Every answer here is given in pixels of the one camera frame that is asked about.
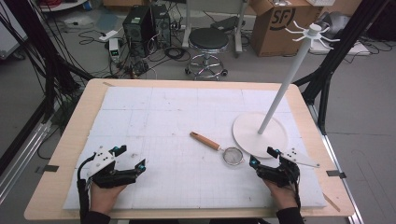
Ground black metal frame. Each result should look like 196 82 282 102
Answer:
0 0 95 175
292 0 391 136

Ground white desk legs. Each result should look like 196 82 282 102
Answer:
182 0 250 59

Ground white device with green display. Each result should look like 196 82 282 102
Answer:
108 37 121 63

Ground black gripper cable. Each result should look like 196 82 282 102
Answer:
291 184 303 210
76 152 97 222

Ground white rack stand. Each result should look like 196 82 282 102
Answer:
232 22 341 160

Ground wooden-handled mesh strainer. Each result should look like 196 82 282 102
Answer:
190 131 246 167

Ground black tape strip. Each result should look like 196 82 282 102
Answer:
326 170 347 179
35 164 60 175

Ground white power strip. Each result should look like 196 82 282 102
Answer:
98 29 120 43

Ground white foam mat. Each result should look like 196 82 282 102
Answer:
63 86 328 210

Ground black round stool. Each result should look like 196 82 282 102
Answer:
185 27 230 81

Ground black computer tower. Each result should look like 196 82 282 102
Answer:
122 6 154 59
150 4 173 49

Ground tangle of floor cables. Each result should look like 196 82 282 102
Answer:
78 27 191 80

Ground person's right hand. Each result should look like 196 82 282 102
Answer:
262 178 300 212

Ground person's left hand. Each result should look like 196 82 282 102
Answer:
89 182 129 217

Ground cardboard box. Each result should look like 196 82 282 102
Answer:
249 0 325 58

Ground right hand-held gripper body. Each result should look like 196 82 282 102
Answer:
256 147 321 189

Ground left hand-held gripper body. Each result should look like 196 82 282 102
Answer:
85 145 139 189

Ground aluminium rail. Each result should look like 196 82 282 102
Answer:
307 104 366 224
0 119 53 204

